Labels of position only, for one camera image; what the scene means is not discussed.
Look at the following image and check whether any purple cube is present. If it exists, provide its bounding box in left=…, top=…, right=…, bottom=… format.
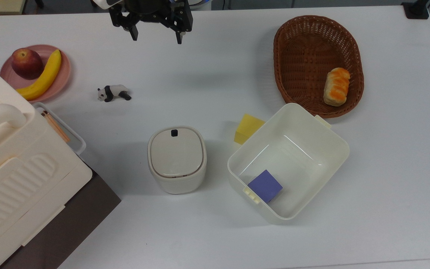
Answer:
left=247, top=169, right=284, bottom=204

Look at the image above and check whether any cream storage box with handle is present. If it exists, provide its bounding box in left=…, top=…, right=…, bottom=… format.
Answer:
left=0, top=56, right=93, bottom=269

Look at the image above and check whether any red apple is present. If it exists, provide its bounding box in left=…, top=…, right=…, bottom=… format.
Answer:
left=11, top=48, right=44, bottom=80

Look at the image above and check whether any brown wicker basket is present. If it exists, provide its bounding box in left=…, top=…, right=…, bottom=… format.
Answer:
left=273, top=15, right=365, bottom=119

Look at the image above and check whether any yellow banana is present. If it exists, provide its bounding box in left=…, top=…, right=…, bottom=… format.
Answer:
left=16, top=49, right=62, bottom=101

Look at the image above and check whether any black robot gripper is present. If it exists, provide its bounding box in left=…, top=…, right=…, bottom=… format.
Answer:
left=109, top=0, right=193, bottom=44

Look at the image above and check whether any toy bread loaf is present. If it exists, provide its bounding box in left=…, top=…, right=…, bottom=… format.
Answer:
left=323, top=67, right=351, bottom=107

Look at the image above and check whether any white and blue round object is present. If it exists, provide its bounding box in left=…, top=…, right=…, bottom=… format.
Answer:
left=190, top=0, right=213, bottom=11

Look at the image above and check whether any orange pencil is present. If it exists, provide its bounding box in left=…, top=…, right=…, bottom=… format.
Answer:
left=41, top=111, right=71, bottom=143

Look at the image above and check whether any wooden drawer with white handle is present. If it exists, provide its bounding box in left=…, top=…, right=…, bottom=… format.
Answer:
left=32, top=102, right=87, bottom=156

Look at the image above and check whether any white open plastic box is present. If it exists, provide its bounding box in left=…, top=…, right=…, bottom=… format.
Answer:
left=227, top=103, right=350, bottom=225

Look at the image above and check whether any yellow foam block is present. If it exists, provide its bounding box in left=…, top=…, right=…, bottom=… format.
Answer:
left=234, top=114, right=266, bottom=145

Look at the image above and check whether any black and white panda toy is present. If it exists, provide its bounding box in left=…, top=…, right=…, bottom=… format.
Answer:
left=97, top=84, right=132, bottom=102

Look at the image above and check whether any pink plate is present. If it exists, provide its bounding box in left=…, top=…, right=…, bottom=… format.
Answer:
left=0, top=44, right=72, bottom=103

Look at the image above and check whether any black clamp mount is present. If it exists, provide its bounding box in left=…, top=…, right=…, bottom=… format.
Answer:
left=401, top=0, right=430, bottom=20

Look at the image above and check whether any white lidded bin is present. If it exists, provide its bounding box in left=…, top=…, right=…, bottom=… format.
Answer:
left=147, top=126, right=208, bottom=195

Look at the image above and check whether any dark brown drawer cabinet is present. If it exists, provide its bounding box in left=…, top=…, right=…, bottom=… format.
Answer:
left=0, top=168, right=122, bottom=269

